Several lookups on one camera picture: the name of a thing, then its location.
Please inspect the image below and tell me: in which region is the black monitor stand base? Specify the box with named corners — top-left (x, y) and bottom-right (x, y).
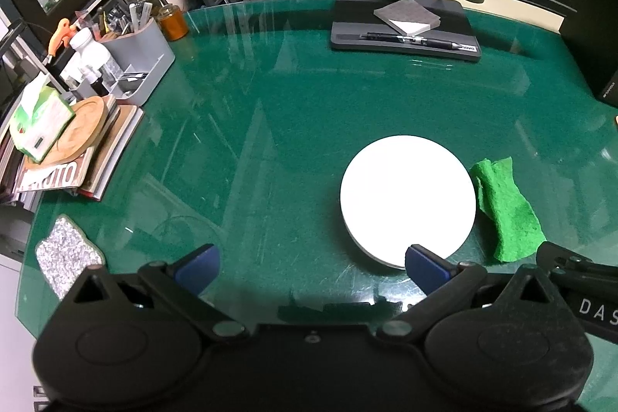
top-left (330, 0), bottom-right (483, 63)

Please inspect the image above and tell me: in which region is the black pen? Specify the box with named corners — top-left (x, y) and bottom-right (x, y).
top-left (359, 32), bottom-right (465, 51)

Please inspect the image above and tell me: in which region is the green tissue pack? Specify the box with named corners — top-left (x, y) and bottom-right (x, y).
top-left (10, 75), bottom-right (76, 164)

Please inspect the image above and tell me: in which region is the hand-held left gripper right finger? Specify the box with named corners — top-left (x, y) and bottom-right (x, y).
top-left (375, 243), bottom-right (565, 341)

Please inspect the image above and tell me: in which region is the grey desk organizer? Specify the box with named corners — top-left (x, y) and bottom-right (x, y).
top-left (98, 16), bottom-right (176, 107)

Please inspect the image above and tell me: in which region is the silver glitter coaster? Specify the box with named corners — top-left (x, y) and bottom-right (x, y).
top-left (36, 214), bottom-right (106, 301)

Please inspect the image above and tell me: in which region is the amber glass jar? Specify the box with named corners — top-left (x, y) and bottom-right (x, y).
top-left (158, 4), bottom-right (189, 41)

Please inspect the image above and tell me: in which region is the white pill bottle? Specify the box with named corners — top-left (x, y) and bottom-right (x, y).
top-left (70, 28), bottom-right (110, 74)

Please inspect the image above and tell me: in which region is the green cleaning cloth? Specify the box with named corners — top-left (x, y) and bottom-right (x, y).
top-left (470, 156), bottom-right (547, 263)

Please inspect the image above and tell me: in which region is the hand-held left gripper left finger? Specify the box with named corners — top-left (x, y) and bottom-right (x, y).
top-left (63, 243), bottom-right (250, 341)

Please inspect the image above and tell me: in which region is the white round plate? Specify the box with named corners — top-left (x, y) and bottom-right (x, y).
top-left (340, 135), bottom-right (478, 271)

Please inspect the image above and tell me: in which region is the bundle of small tools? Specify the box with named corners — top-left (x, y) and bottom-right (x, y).
top-left (93, 0), bottom-right (156, 42)

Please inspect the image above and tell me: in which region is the black speaker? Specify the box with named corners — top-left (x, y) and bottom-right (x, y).
top-left (559, 0), bottom-right (618, 107)

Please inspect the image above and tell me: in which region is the small white dropper bottle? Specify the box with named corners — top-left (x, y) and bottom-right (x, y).
top-left (79, 64), bottom-right (105, 97)

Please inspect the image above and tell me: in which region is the stack of books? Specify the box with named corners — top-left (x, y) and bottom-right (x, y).
top-left (0, 92), bottom-right (146, 206)

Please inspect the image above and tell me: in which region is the round wooden coaster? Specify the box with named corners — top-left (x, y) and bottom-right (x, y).
top-left (24, 95), bottom-right (110, 167)

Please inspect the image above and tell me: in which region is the orange handled tool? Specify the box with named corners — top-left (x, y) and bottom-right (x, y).
top-left (47, 18), bottom-right (82, 61)

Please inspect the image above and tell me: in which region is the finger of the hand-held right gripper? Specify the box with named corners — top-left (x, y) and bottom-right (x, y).
top-left (536, 241), bottom-right (597, 271)

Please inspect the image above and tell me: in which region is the grey notepad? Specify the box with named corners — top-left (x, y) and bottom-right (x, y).
top-left (374, 0), bottom-right (441, 36)

